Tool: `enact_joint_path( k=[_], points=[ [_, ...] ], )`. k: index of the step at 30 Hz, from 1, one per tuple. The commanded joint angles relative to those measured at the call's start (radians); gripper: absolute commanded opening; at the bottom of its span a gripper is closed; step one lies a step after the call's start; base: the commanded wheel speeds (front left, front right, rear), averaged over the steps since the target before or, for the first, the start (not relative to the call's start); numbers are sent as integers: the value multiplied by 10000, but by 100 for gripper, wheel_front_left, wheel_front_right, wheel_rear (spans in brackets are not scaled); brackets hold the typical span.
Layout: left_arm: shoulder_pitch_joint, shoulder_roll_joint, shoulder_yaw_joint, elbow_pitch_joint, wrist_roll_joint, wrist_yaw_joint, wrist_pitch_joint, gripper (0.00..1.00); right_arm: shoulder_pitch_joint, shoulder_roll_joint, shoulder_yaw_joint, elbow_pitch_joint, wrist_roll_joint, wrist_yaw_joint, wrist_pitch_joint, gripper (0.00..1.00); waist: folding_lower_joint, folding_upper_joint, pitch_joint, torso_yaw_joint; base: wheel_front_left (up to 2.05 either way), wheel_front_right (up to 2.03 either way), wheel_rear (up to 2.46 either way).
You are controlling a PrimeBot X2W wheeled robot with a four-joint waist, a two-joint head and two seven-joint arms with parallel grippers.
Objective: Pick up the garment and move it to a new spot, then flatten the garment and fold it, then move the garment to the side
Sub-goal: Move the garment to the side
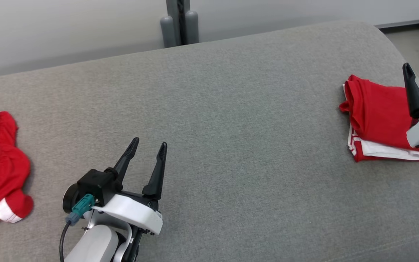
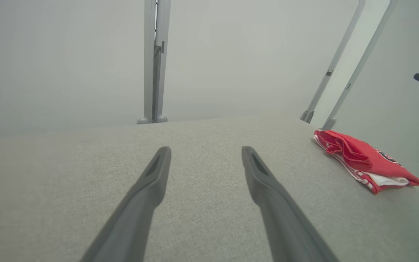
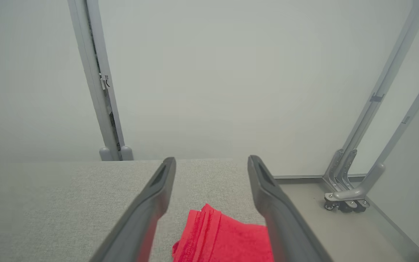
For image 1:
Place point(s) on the grey wall base rail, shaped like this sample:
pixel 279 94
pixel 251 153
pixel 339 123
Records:
pixel 406 23

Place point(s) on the grey metal partition post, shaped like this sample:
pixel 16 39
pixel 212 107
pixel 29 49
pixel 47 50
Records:
pixel 172 18

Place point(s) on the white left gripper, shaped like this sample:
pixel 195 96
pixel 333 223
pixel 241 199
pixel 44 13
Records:
pixel 136 213

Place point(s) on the red basketball jersey number 22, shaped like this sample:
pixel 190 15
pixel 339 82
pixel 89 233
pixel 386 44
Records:
pixel 376 112

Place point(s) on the red shorts with white bands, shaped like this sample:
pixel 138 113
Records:
pixel 2 163

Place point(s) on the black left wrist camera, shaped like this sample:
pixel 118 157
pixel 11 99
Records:
pixel 98 183

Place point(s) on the grey rounded post cap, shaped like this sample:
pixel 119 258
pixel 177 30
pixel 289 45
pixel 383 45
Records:
pixel 192 27
pixel 167 32

